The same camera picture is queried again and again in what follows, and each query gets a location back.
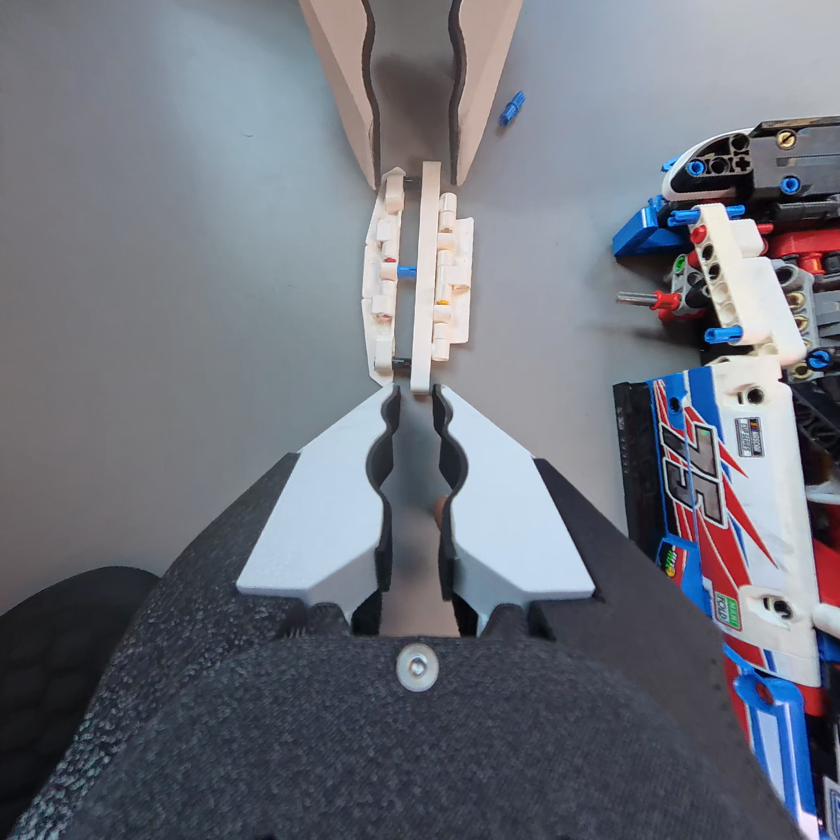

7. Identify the white toy brick assembly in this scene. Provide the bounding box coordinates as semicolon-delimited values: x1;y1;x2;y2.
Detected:
360;161;475;398

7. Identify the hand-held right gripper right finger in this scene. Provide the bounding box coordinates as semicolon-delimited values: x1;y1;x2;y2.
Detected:
430;385;596;636

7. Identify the blue white red toy car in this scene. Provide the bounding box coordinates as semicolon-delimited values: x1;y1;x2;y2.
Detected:
612;118;840;840

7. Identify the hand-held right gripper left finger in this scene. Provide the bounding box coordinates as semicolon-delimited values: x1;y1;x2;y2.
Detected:
235;384;403;636

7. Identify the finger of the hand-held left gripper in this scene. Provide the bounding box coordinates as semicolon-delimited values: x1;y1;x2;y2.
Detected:
448;0;525;186
300;0;383;193

